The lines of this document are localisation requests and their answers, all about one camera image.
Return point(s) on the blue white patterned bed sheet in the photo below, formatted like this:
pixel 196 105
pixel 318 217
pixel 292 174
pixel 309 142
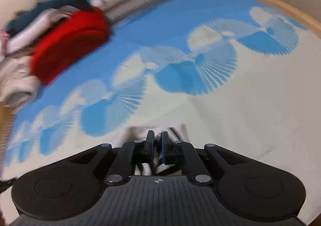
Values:
pixel 225 115

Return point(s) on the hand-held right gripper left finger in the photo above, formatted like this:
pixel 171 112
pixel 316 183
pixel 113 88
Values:
pixel 150 142

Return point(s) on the black white striped hoodie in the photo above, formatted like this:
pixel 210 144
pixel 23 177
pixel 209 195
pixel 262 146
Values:
pixel 133 133

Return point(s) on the folded red blanket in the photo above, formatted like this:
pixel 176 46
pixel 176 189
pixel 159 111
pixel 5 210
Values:
pixel 67 40

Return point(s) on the pink cloth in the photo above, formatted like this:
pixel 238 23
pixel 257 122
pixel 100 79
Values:
pixel 3 40

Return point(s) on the folded white quilt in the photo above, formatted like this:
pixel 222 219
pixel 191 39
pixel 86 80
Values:
pixel 15 83

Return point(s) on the folded white bedding star trim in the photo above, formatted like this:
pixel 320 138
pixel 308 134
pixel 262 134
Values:
pixel 32 30

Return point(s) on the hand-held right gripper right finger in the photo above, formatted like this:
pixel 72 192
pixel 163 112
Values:
pixel 164 145

